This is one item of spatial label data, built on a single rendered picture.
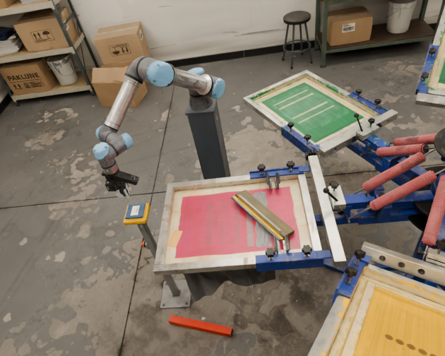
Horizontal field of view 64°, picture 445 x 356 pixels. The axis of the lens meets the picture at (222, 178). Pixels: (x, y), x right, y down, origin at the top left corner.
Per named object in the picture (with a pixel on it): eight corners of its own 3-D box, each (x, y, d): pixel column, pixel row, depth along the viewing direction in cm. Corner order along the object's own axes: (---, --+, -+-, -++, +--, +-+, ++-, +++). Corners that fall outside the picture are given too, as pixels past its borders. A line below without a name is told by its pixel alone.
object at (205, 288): (196, 302, 203) (179, 262, 173) (196, 296, 205) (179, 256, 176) (277, 297, 197) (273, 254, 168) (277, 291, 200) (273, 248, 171)
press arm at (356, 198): (330, 211, 176) (331, 205, 173) (328, 202, 180) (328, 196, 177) (366, 208, 174) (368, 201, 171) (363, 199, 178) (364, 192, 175)
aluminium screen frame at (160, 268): (155, 275, 170) (152, 271, 167) (169, 187, 211) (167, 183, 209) (323, 263, 161) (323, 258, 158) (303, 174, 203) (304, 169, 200)
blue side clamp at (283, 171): (251, 185, 204) (249, 176, 199) (250, 179, 208) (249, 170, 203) (304, 180, 201) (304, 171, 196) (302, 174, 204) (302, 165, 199)
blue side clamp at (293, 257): (256, 271, 164) (255, 263, 159) (256, 262, 168) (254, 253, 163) (323, 266, 161) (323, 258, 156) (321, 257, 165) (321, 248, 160)
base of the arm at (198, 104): (191, 98, 232) (188, 85, 225) (214, 96, 229) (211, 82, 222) (187, 111, 221) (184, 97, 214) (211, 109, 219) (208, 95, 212)
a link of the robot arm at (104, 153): (111, 144, 167) (97, 154, 164) (120, 161, 175) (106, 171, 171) (103, 138, 172) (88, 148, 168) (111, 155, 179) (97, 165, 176)
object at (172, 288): (160, 309, 260) (112, 229, 194) (164, 281, 276) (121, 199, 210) (189, 306, 258) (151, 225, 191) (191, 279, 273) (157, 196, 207)
